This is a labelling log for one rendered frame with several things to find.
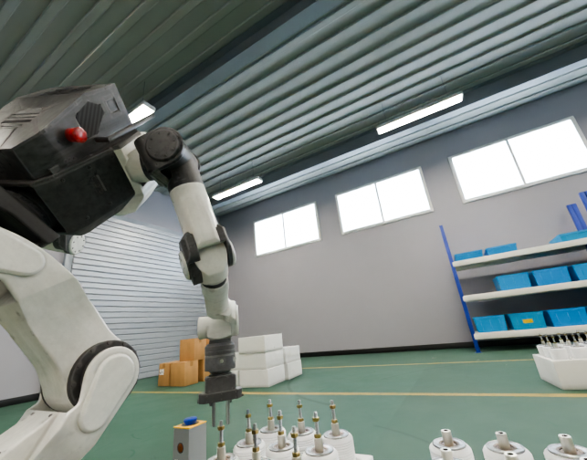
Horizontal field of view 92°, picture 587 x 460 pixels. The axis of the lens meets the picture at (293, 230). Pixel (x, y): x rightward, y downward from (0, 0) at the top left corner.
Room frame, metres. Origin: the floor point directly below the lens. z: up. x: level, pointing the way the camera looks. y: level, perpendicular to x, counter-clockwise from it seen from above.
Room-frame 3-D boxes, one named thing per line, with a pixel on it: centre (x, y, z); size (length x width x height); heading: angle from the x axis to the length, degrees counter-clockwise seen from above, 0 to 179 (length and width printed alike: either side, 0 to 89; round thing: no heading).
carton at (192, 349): (4.54, 1.69, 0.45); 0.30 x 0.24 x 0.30; 64
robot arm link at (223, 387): (0.91, 0.26, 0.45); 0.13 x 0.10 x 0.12; 111
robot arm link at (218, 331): (0.92, 0.27, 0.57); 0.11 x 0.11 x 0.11; 11
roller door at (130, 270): (5.85, 3.09, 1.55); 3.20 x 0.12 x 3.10; 152
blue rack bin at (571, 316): (4.15, -3.54, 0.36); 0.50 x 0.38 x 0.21; 153
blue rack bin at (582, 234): (3.94, -3.92, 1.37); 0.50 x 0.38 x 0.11; 152
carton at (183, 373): (4.41, 1.76, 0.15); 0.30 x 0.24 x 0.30; 61
